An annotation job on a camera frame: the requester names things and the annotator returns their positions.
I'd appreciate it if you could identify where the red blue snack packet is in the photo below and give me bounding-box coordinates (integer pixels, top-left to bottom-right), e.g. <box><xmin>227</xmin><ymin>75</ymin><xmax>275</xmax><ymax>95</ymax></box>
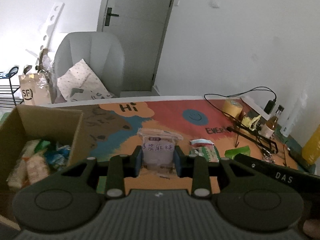
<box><xmin>190</xmin><ymin>139</ymin><xmax>214</xmax><ymax>147</ymax></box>

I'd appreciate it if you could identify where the purple mochi packet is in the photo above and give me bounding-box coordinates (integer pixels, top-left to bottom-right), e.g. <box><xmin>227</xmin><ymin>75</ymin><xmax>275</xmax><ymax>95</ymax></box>
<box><xmin>137</xmin><ymin>128</ymin><xmax>183</xmax><ymax>178</ymax></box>

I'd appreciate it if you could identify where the green white bread packet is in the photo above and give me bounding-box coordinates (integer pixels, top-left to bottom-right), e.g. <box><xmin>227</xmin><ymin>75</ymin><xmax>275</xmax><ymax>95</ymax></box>
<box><xmin>190</xmin><ymin>145</ymin><xmax>220</xmax><ymax>163</ymax></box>

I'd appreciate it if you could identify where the light green snack packet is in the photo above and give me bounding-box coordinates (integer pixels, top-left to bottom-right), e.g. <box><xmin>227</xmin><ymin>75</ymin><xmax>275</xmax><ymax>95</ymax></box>
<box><xmin>225</xmin><ymin>146</ymin><xmax>251</xmax><ymax>159</ymax></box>

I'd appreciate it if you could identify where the clear wafer biscuit pack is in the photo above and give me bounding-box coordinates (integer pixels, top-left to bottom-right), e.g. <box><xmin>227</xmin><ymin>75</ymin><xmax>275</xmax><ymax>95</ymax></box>
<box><xmin>26</xmin><ymin>154</ymin><xmax>50</xmax><ymax>185</ymax></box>

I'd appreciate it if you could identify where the long white snack pack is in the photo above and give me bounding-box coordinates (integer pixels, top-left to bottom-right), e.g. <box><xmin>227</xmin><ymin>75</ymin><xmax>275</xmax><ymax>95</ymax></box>
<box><xmin>7</xmin><ymin>158</ymin><xmax>27</xmax><ymax>191</ymax></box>

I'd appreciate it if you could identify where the dark green snack packet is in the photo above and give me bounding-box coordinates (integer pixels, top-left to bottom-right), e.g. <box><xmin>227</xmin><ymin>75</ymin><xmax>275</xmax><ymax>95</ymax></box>
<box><xmin>34</xmin><ymin>140</ymin><xmax>51</xmax><ymax>154</ymax></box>

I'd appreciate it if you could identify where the person right hand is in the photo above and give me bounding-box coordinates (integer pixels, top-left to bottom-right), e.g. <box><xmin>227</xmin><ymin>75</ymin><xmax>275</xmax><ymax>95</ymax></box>
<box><xmin>303</xmin><ymin>219</ymin><xmax>320</xmax><ymax>239</ymax></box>

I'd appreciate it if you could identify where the amber glass bottle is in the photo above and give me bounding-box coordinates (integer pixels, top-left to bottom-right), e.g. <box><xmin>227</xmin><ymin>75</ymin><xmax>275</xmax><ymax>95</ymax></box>
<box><xmin>260</xmin><ymin>105</ymin><xmax>284</xmax><ymax>139</ymax></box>

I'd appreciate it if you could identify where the yellow plastic bag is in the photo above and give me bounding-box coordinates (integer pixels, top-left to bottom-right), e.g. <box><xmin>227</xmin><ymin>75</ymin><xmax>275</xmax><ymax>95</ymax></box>
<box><xmin>241</xmin><ymin>115</ymin><xmax>261</xmax><ymax>131</ymax></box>

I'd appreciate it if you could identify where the yellow bottle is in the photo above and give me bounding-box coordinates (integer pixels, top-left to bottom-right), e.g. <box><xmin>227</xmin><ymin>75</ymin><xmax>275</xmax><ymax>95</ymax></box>
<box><xmin>302</xmin><ymin>130</ymin><xmax>319</xmax><ymax>165</ymax></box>

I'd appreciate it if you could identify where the yellow tape roll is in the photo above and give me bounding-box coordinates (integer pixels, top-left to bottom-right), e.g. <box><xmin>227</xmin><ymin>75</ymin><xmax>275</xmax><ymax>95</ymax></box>
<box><xmin>222</xmin><ymin>99</ymin><xmax>243</xmax><ymax>119</ymax></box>

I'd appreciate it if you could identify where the white power strip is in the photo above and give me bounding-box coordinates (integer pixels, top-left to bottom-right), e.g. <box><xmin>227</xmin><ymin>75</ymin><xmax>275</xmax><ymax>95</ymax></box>
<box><xmin>240</xmin><ymin>95</ymin><xmax>271</xmax><ymax>120</ymax></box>

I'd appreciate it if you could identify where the black charger plug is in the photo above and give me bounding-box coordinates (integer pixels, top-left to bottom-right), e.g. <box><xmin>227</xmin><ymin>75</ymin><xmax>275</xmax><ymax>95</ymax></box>
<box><xmin>264</xmin><ymin>99</ymin><xmax>276</xmax><ymax>114</ymax></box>

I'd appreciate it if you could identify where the white spray bottle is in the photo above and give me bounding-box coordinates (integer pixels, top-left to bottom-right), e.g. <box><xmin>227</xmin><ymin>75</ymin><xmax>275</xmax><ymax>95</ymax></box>
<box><xmin>280</xmin><ymin>92</ymin><xmax>308</xmax><ymax>138</ymax></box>

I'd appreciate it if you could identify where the dotted white cushion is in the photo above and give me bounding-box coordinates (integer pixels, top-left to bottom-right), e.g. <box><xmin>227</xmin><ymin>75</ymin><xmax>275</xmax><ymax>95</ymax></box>
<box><xmin>57</xmin><ymin>59</ymin><xmax>114</xmax><ymax>102</ymax></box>

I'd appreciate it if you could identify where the cardboard box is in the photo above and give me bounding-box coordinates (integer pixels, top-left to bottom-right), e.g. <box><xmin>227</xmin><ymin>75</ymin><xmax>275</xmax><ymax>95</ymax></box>
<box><xmin>1</xmin><ymin>105</ymin><xmax>87</xmax><ymax>230</ymax></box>

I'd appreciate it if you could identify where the grey armchair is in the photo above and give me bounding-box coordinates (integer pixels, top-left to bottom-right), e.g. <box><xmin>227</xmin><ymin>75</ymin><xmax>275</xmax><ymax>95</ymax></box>
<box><xmin>54</xmin><ymin>31</ymin><xmax>125</xmax><ymax>96</ymax></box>

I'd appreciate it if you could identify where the brown paper SF bag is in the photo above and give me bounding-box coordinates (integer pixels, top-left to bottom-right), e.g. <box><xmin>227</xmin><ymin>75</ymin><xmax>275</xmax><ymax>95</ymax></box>
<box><xmin>19</xmin><ymin>73</ymin><xmax>54</xmax><ymax>106</ymax></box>

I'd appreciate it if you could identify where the black shoe rack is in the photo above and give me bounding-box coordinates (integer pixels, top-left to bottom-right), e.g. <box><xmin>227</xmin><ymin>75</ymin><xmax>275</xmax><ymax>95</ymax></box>
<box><xmin>1</xmin><ymin>66</ymin><xmax>23</xmax><ymax>109</ymax></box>

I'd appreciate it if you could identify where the grey door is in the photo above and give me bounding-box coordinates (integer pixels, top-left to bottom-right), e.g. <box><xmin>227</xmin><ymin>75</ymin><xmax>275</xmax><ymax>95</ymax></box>
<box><xmin>97</xmin><ymin>0</ymin><xmax>172</xmax><ymax>91</ymax></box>

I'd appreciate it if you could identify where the white perforated board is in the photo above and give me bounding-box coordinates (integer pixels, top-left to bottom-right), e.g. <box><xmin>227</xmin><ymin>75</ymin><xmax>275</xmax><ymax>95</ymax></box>
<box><xmin>25</xmin><ymin>2</ymin><xmax>65</xmax><ymax>65</ymax></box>

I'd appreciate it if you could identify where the pink keychain with keys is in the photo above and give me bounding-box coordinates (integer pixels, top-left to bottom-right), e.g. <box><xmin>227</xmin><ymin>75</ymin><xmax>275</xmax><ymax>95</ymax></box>
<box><xmin>261</xmin><ymin>148</ymin><xmax>275</xmax><ymax>164</ymax></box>

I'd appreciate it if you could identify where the black wire rack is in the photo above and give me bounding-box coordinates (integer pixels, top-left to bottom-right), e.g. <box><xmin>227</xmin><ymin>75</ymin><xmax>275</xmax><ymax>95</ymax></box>
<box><xmin>224</xmin><ymin>114</ymin><xmax>289</xmax><ymax>167</ymax></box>

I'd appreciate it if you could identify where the black cable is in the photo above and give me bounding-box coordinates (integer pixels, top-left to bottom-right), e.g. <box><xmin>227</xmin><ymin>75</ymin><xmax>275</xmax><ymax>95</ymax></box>
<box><xmin>203</xmin><ymin>86</ymin><xmax>278</xmax><ymax>117</ymax></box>

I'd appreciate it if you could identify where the black door handle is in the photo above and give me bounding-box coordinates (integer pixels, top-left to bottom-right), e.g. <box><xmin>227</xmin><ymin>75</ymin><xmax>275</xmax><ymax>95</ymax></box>
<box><xmin>104</xmin><ymin>7</ymin><xmax>119</xmax><ymax>27</ymax></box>

